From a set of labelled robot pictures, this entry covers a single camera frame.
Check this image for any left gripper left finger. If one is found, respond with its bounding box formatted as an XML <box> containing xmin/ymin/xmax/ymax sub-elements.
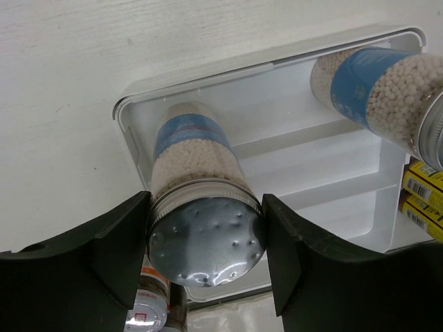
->
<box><xmin>1</xmin><ymin>191</ymin><xmax>151</xmax><ymax>331</ymax></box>

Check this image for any yellow label bottle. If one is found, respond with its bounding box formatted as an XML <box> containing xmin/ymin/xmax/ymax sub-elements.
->
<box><xmin>401</xmin><ymin>160</ymin><xmax>442</xmax><ymax>210</ymax></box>
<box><xmin>398</xmin><ymin>191</ymin><xmax>442</xmax><ymax>243</ymax></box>

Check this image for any white tiered organizer tray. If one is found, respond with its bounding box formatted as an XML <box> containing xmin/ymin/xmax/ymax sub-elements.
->
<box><xmin>111</xmin><ymin>23</ymin><xmax>426</xmax><ymax>302</ymax></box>

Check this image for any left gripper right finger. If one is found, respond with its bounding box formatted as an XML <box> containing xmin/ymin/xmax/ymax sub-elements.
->
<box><xmin>262</xmin><ymin>194</ymin><xmax>442</xmax><ymax>331</ymax></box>

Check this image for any tan spice jar red label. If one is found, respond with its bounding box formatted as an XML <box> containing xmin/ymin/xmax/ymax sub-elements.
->
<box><xmin>124</xmin><ymin>263</ymin><xmax>170</xmax><ymax>332</ymax></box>

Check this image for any dark spice jar red label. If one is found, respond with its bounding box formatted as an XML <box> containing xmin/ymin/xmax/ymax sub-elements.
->
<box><xmin>161</xmin><ymin>283</ymin><xmax>188</xmax><ymax>332</ymax></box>

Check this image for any blue label bead jar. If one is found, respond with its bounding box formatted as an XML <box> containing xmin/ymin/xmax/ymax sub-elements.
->
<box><xmin>147</xmin><ymin>102</ymin><xmax>267</xmax><ymax>288</ymax></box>
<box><xmin>310</xmin><ymin>47</ymin><xmax>442</xmax><ymax>170</ymax></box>

